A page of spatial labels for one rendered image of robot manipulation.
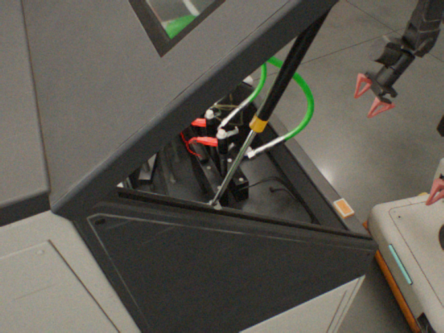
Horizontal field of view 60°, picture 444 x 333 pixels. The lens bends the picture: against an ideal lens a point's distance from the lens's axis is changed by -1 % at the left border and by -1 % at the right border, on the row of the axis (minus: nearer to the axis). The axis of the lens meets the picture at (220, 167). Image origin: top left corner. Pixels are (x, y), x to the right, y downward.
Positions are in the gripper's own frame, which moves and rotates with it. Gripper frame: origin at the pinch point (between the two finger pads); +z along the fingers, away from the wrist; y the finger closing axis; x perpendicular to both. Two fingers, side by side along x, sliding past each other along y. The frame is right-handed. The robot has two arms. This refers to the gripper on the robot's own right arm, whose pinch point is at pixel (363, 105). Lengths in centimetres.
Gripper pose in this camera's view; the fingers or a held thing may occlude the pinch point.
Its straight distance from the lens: 129.9
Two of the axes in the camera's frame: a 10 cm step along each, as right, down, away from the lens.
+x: 9.0, 1.3, 4.2
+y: 1.9, 7.4, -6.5
